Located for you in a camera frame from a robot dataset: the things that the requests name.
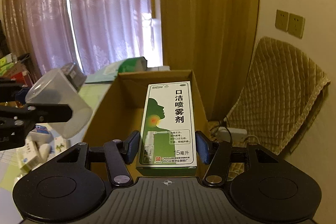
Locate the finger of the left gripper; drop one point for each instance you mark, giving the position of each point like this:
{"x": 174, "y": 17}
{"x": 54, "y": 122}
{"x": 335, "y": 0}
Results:
{"x": 11, "y": 90}
{"x": 39, "y": 111}

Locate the pink sheer curtain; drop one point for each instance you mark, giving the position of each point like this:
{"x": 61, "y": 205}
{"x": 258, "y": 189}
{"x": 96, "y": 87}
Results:
{"x": 90, "y": 33}

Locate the mustard yellow curtain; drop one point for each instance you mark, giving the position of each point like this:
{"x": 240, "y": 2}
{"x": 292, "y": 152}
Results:
{"x": 215, "y": 39}

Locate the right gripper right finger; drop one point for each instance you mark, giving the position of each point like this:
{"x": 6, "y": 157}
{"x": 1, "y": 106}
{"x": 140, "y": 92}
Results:
{"x": 216, "y": 156}

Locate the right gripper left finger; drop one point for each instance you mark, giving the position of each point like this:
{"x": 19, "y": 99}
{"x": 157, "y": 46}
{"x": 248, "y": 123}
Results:
{"x": 118, "y": 155}

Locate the dark plastic wrapped container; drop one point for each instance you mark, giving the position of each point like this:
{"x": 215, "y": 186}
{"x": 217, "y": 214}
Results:
{"x": 74, "y": 75}

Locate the green white spray medicine box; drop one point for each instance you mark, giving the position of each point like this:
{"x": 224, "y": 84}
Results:
{"x": 167, "y": 146}

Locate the brown cardboard box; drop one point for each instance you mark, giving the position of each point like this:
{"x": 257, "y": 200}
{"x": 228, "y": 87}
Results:
{"x": 121, "y": 111}

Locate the white medicine box on table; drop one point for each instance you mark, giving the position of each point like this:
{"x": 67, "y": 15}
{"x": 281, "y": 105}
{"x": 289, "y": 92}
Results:
{"x": 28, "y": 156}

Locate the white power strip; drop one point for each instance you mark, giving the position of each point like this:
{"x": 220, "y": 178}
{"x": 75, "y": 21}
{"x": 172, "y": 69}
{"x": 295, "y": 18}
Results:
{"x": 234, "y": 134}

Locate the double wall socket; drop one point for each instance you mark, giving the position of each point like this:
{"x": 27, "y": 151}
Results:
{"x": 291, "y": 23}

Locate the quilted tan chair cover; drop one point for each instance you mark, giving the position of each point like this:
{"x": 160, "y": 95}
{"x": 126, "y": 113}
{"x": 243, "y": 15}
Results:
{"x": 281, "y": 98}

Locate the green flat package bag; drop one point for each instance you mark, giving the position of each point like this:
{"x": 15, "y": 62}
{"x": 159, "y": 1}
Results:
{"x": 108, "y": 73}

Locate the clear plastic container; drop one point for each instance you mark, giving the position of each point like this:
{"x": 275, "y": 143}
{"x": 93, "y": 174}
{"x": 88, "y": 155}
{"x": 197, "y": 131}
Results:
{"x": 54, "y": 88}

